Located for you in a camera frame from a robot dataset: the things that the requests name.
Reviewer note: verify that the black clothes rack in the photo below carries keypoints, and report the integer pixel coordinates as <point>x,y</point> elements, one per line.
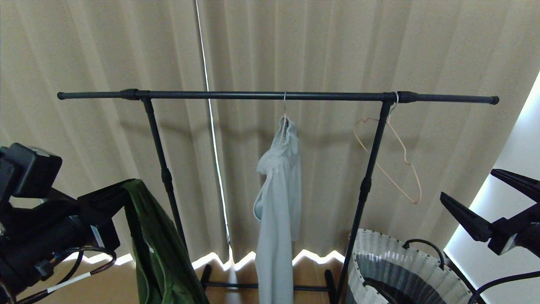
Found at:
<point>253,96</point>

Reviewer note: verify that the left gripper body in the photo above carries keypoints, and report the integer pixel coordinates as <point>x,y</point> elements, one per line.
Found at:
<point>63,240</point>

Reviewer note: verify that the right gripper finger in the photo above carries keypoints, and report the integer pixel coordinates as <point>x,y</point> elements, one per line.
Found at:
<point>519,183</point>
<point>468,217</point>

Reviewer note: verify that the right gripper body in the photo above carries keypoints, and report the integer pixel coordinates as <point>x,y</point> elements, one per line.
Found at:
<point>519,230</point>

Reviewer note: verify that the beige curtain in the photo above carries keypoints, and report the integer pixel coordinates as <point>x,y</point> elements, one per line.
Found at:
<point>337,42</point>

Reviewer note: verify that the pale grey shorts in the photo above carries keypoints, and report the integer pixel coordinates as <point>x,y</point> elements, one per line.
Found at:
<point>274,232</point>

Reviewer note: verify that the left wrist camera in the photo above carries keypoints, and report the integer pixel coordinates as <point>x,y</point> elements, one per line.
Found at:
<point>29,169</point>

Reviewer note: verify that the green printed shirt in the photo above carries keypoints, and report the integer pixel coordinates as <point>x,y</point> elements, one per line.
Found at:
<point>160,253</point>

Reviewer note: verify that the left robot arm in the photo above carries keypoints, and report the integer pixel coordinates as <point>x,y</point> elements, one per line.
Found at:
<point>12,274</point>

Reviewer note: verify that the white laundry basket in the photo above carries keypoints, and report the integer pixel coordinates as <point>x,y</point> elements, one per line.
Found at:
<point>379,253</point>

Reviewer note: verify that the pink clothes hanger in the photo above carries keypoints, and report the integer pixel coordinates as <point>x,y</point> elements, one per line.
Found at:
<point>405,158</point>
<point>284,110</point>

